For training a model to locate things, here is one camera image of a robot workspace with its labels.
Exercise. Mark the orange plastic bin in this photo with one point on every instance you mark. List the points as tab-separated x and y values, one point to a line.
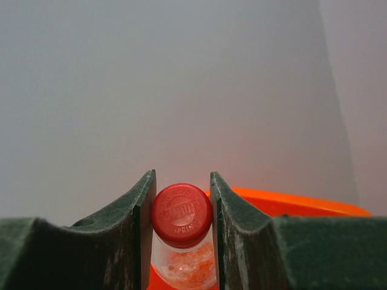
277	204

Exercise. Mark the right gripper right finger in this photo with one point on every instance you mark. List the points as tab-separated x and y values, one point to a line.
256	251

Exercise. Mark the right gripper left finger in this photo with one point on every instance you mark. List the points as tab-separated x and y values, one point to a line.
109	249

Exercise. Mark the red label bottle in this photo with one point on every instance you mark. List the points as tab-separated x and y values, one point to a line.
183	255

